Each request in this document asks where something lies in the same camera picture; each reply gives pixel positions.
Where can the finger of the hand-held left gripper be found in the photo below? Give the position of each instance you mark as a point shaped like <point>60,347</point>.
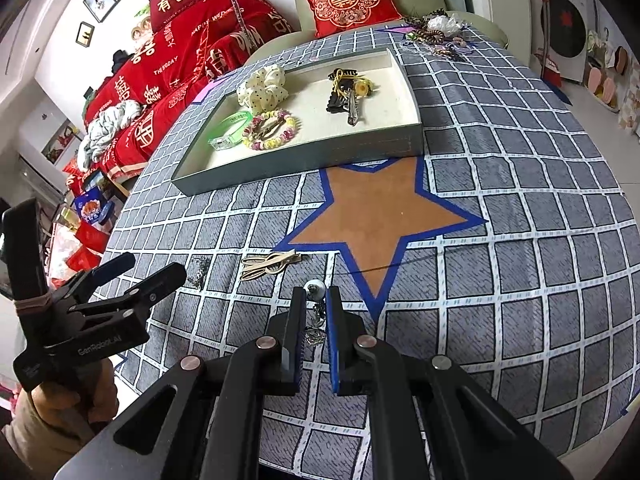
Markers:
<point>150,285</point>
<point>112,266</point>

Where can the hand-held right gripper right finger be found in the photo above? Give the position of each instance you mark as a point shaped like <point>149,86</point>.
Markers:
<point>334,360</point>

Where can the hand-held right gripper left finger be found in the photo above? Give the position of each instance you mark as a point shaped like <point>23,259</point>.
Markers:
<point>301,350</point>

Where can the white bead earring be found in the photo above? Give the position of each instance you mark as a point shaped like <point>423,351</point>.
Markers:
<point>315,288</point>

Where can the beige wooden hair clip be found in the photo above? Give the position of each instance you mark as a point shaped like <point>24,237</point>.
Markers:
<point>272,262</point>

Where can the silver metal hair clip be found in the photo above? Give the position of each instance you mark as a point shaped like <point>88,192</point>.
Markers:
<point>354,110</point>

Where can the grey-green tray with cream lining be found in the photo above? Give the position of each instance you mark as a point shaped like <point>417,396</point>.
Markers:
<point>390,110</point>

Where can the yellow hair ornament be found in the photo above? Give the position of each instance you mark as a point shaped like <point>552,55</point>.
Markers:
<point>362,87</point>

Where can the person's left hand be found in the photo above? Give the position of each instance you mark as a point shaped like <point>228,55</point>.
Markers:
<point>45,420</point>

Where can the red gift bags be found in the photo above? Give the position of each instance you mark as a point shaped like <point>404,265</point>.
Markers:
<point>82,252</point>

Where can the blue gift box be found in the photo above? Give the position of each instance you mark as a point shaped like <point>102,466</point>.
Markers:
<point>92,207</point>

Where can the grey and white cloth bundle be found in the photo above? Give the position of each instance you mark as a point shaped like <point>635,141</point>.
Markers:
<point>107,127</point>

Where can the red printed blanket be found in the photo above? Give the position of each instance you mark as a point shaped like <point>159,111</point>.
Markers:
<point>175,60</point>

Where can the grey checkered tablecloth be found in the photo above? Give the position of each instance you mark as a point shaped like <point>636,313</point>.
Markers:
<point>525,260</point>

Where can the cream polka dot scrunchie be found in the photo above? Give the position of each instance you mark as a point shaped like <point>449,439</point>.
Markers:
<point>262,87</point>

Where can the small black framed picture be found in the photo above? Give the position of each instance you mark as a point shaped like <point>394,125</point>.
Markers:
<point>85,34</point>

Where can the black hair claw clip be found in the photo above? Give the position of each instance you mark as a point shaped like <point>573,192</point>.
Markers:
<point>345,75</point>

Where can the red embroidered cushion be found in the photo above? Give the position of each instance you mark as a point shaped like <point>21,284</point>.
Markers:
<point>350,0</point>

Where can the row of shoes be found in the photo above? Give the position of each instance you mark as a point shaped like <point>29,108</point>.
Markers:
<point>612,80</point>

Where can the white washing machine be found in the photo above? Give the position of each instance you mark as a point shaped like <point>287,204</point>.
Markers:
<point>562,25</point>

